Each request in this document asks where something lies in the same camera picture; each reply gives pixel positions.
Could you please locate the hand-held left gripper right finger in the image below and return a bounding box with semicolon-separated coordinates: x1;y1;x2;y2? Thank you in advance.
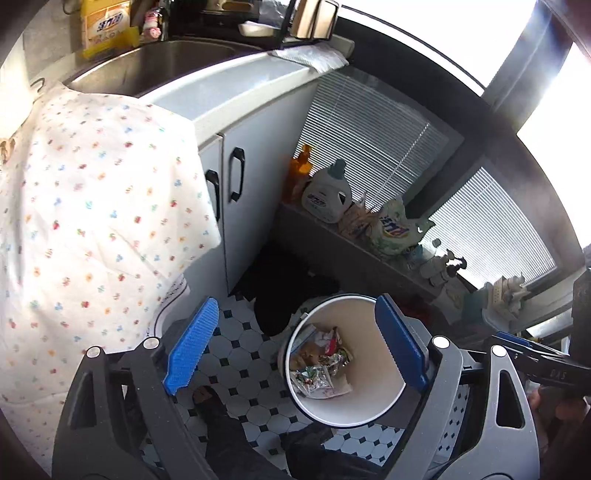
375;294;541;480

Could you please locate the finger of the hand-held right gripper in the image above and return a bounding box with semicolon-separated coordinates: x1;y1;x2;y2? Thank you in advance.
492;333;578;393

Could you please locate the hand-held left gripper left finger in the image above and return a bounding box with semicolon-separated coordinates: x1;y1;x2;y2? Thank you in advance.
53;298;287;480

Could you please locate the white trash bin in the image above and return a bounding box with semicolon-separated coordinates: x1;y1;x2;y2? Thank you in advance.
277;293;432;428

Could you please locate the silver foil snack wrapper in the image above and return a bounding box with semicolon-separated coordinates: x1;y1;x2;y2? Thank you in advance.
293;360;354;398

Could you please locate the person's right hand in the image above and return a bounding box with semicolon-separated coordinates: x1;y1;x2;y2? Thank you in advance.
529;387;591;462

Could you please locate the white pump bottle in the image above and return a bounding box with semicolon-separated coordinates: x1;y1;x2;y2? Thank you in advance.
438;251;468;289
421;237;451;283

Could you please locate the white plastic holder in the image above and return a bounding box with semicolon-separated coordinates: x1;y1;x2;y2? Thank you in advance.
481;274;528;325

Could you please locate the black slipper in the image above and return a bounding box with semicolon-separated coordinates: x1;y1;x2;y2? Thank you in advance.
283;427;384;480
193;387;288;480

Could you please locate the orange snack packet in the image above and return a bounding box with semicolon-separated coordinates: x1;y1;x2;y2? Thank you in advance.
295;344;325;371

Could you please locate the green white refill pouch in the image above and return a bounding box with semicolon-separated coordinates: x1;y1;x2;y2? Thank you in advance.
369;198;435;258

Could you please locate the beige snack bag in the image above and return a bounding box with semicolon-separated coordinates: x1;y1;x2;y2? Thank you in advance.
339;194;385;241

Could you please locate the white cabinet door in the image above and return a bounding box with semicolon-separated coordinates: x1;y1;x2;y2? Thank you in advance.
222;83;320;297
198;134;225;261

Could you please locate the white green capped detergent jug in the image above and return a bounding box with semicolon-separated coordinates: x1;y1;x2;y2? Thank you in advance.
302;159;355;223

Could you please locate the floral printed tablecloth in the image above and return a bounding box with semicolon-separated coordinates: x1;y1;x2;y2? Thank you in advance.
0;83;222;462

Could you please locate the orange bottle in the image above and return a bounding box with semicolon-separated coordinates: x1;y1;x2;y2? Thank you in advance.
288;144;315;197

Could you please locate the steel sink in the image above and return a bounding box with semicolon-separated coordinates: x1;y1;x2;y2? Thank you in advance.
65;39;265;99

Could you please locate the white rag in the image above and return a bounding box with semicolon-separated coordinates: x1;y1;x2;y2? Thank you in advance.
270;44;350;73

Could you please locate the small pink figurine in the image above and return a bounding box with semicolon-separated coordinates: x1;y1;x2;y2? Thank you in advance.
144;8;165;41

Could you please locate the white soap dish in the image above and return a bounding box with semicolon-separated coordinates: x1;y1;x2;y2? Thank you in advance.
238;20;274;38

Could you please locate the yellow detergent bottle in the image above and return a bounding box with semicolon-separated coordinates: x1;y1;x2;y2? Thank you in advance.
81;0;139;60

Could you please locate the wooden cutting board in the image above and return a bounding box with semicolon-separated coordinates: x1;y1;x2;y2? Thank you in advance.
293;0;340;41

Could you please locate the black dish rack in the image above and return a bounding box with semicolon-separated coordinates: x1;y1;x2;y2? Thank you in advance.
279;0;342;46

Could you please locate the black window frame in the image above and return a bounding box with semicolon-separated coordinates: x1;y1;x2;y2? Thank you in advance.
406;0;591;217

